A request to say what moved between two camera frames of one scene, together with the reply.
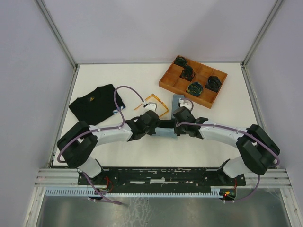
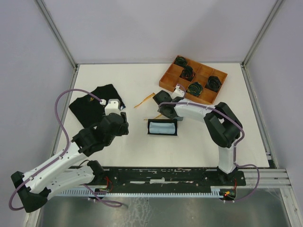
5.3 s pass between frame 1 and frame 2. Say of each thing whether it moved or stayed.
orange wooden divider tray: stayed
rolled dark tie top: stayed
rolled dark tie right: stayed
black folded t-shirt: stayed
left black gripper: moved
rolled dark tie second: stayed
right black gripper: moved
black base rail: stayed
